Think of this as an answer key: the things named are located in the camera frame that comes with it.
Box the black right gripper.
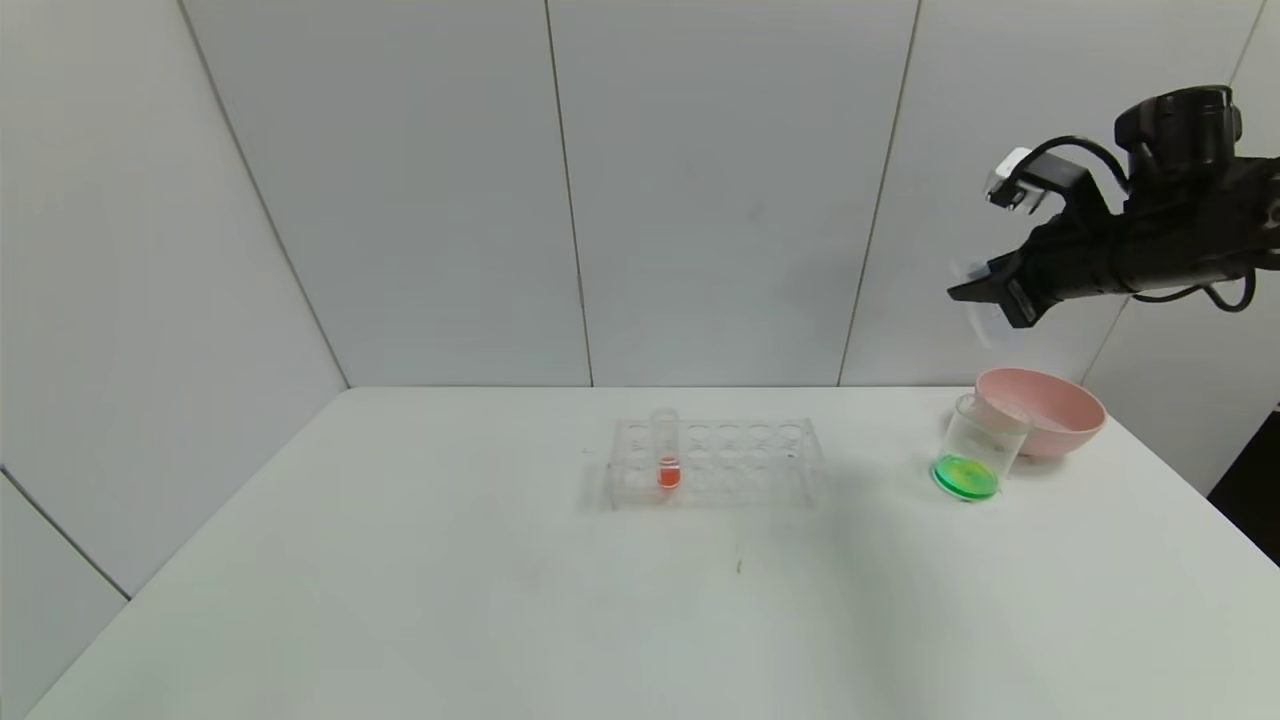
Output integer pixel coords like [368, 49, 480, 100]
[946, 213, 1129, 330]

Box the test tube for blue pigment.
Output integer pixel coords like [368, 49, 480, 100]
[955, 262, 1003, 348]

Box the clear glass beaker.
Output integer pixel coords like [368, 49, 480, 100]
[930, 392, 1033, 504]

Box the clear plastic test tube rack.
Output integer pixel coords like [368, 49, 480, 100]
[605, 415, 826, 511]

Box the test tube with red pigment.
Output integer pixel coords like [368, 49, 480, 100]
[650, 407, 683, 491]

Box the pink bowl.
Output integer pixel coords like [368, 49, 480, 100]
[975, 367, 1108, 459]

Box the dark furniture beside table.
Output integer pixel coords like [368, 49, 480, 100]
[1207, 405, 1280, 566]

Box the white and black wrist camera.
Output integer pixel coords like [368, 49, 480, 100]
[985, 147, 1087, 214]

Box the black camera cable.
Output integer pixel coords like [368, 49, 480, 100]
[1035, 134, 1133, 191]

